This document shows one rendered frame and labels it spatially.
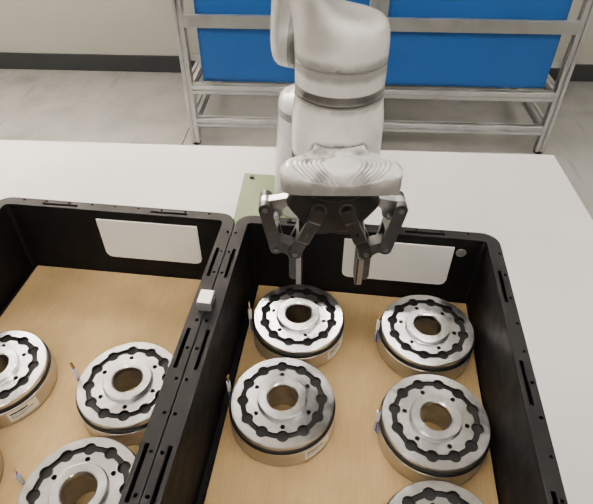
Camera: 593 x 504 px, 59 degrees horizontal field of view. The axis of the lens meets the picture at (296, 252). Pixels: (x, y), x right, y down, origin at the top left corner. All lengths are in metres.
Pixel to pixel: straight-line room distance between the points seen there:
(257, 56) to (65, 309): 1.87
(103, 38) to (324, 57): 3.20
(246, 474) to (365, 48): 0.38
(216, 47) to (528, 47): 1.32
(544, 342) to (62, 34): 3.27
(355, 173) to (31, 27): 3.41
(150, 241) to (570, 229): 0.76
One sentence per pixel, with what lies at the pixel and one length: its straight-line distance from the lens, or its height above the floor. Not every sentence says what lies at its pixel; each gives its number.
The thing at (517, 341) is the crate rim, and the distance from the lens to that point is 0.52.
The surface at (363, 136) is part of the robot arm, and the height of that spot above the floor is 1.11.
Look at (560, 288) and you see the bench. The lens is 0.95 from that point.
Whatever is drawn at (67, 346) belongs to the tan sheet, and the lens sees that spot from 0.66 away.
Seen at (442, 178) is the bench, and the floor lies 0.70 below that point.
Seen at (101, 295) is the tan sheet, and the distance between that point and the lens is 0.70.
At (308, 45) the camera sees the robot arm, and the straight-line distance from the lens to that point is 0.39.
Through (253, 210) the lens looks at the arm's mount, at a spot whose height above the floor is 0.77.
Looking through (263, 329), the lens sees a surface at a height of 0.86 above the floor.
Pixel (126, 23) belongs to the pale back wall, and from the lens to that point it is 3.47.
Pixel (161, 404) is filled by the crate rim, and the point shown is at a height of 0.93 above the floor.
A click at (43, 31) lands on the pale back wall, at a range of 3.69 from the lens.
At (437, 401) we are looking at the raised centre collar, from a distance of 0.54.
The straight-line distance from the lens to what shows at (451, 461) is 0.51.
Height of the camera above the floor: 1.30
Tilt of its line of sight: 42 degrees down
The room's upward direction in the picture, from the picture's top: straight up
